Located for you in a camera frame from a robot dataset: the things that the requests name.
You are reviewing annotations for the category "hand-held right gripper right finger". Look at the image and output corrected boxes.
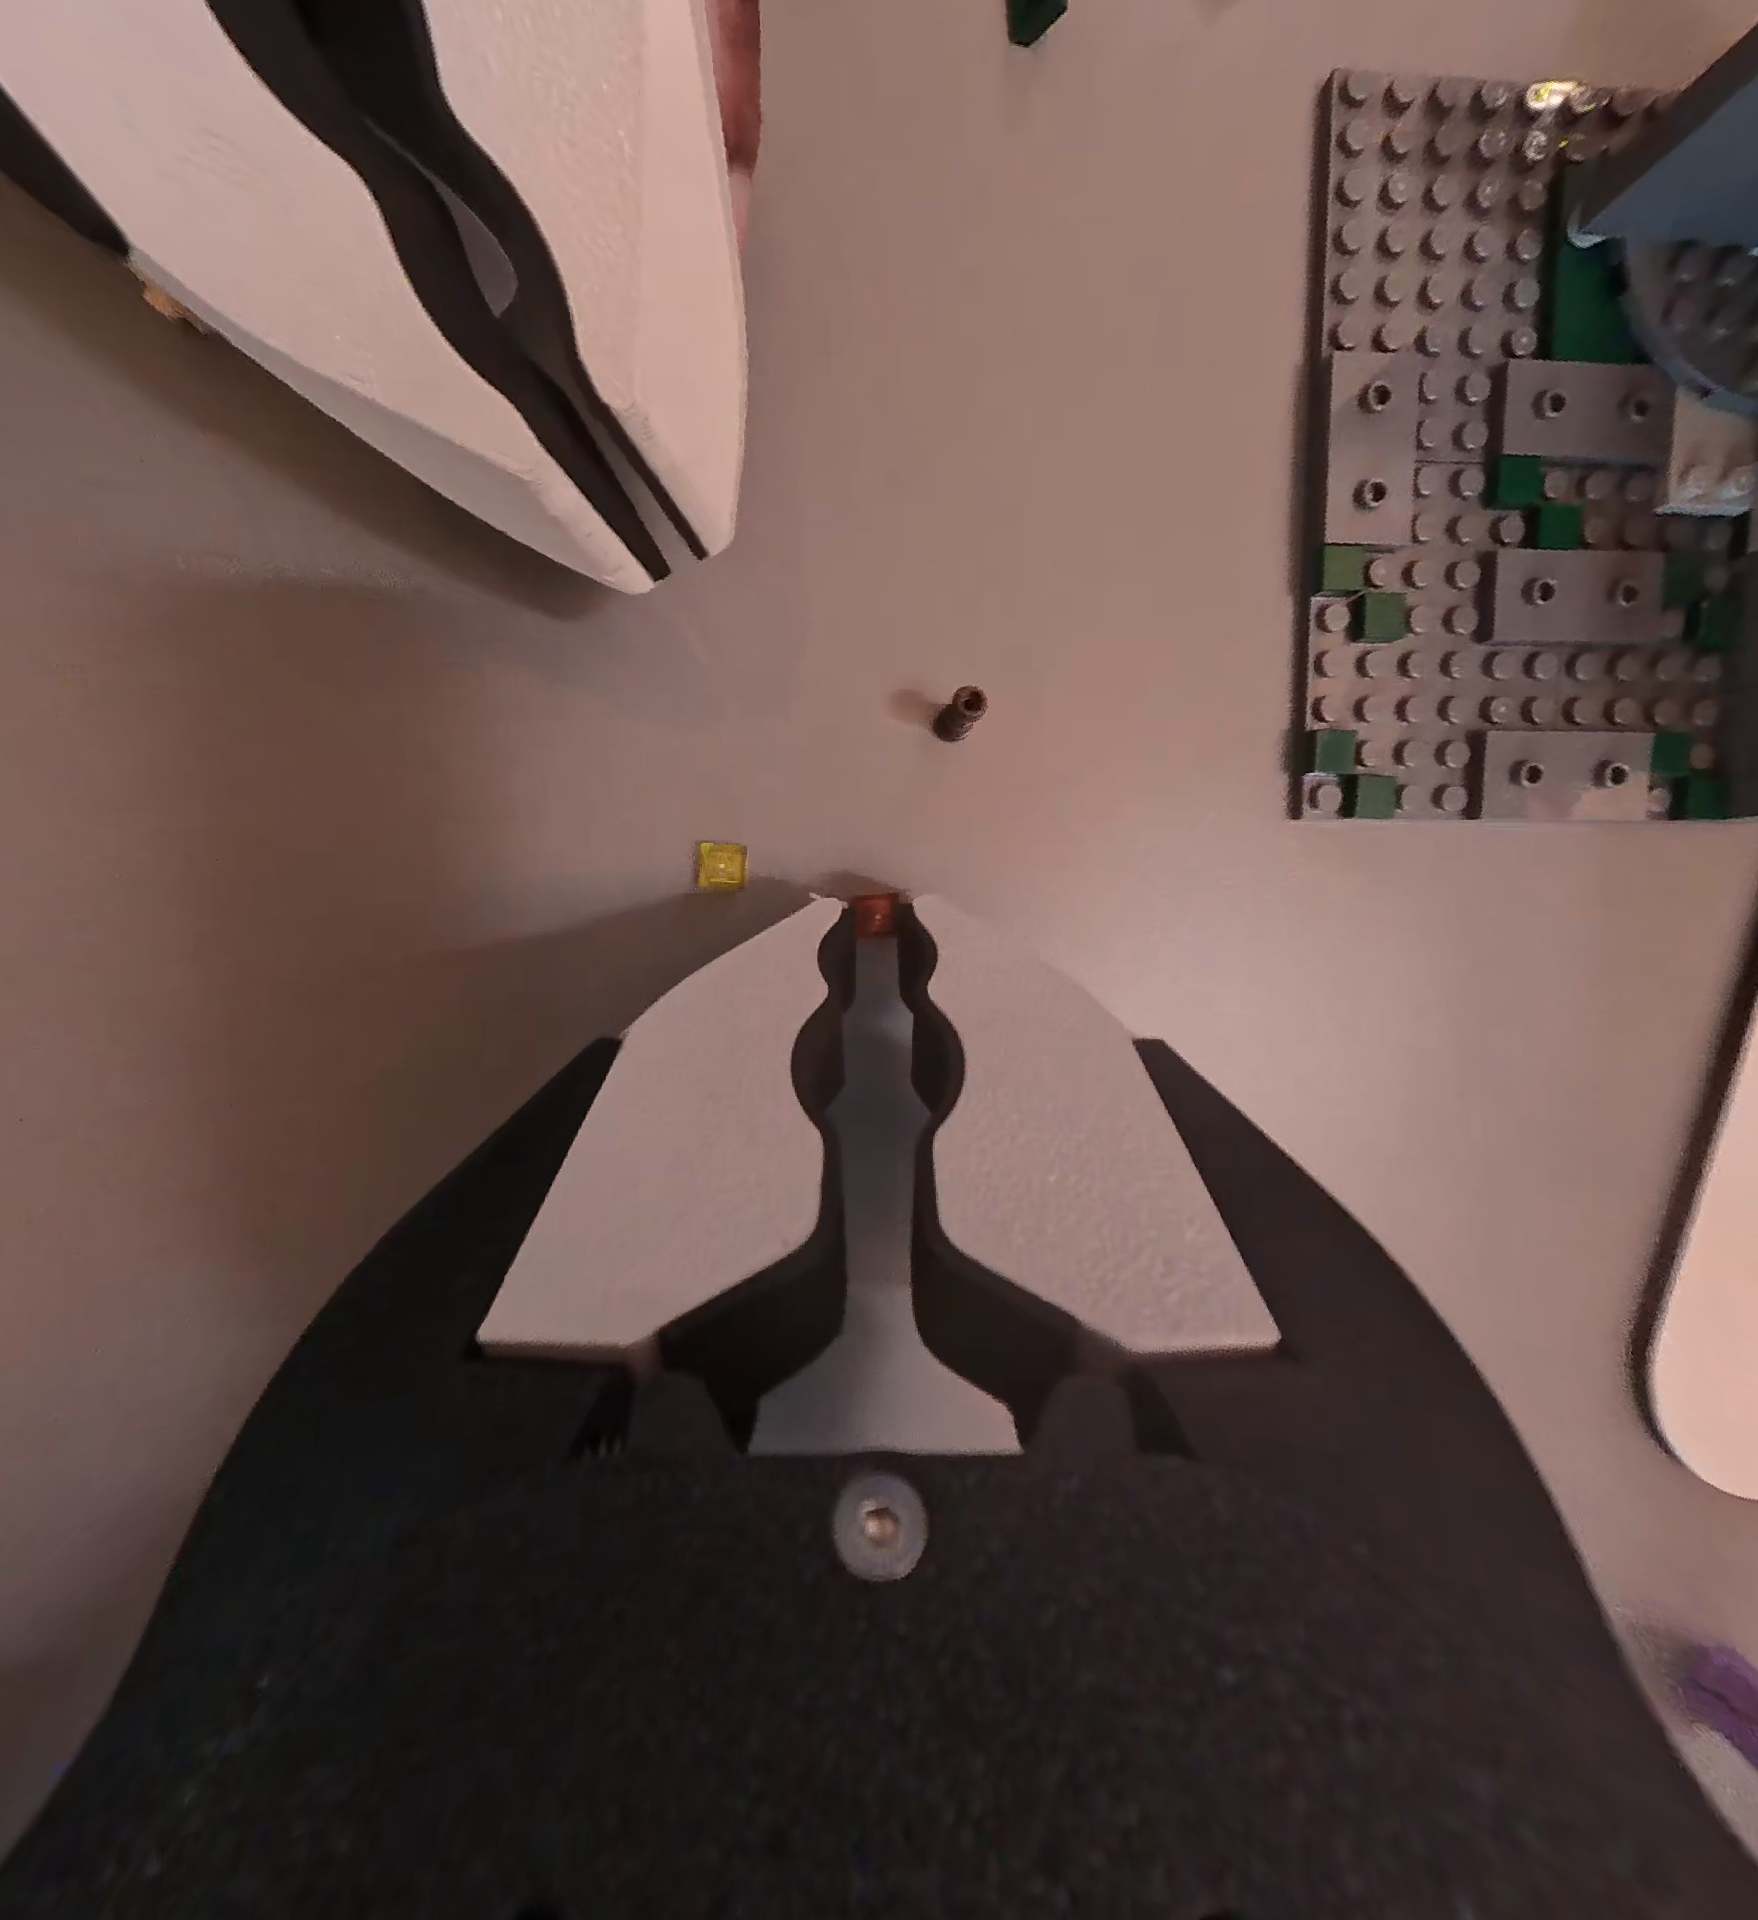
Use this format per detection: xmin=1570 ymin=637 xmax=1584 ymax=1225
xmin=892 ymin=895 xmax=1283 ymax=1454

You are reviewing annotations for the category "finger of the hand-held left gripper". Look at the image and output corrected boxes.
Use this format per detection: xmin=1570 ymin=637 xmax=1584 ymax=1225
xmin=0 ymin=0 xmax=673 ymax=597
xmin=260 ymin=0 xmax=750 ymax=562

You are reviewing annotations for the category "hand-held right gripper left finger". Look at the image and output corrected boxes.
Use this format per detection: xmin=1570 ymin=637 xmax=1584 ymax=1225
xmin=478 ymin=895 xmax=861 ymax=1454

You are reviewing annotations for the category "white paper sheet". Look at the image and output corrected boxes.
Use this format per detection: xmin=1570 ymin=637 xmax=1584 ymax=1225
xmin=1643 ymin=816 xmax=1758 ymax=1515

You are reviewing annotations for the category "grey toy brick building model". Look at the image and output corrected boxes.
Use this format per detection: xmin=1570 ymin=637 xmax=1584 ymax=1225
xmin=1287 ymin=0 xmax=1758 ymax=824

